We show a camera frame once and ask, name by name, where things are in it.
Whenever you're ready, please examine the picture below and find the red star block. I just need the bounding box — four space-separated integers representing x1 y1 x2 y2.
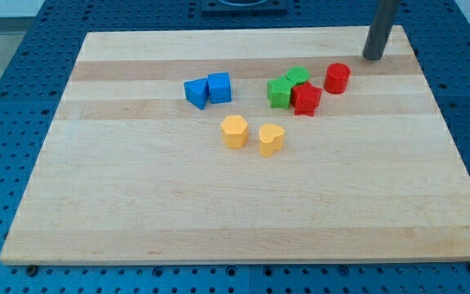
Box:
290 82 322 117

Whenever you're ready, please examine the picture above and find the blue triangle block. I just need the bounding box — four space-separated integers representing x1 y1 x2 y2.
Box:
184 78 210 110

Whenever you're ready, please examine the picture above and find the light wooden board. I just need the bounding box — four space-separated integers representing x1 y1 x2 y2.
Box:
0 25 470 265

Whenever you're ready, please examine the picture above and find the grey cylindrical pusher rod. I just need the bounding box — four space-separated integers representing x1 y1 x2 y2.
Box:
362 0 400 61

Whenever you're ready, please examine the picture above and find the green cylinder block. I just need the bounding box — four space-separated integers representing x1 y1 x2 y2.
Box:
286 66 310 86

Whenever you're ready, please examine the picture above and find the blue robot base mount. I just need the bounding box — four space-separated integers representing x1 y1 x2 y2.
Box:
201 0 288 16

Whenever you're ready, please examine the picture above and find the red cylinder block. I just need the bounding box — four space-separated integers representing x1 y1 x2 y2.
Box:
324 63 351 94

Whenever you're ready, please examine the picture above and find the green star block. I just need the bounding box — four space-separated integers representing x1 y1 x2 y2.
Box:
267 76 295 109

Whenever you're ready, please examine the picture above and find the yellow hexagon block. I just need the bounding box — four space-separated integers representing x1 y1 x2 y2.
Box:
220 115 249 149

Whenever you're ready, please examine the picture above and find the yellow heart block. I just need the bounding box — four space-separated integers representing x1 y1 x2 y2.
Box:
259 124 286 157

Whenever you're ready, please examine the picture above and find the blue cube block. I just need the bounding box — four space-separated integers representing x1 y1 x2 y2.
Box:
207 72 232 104

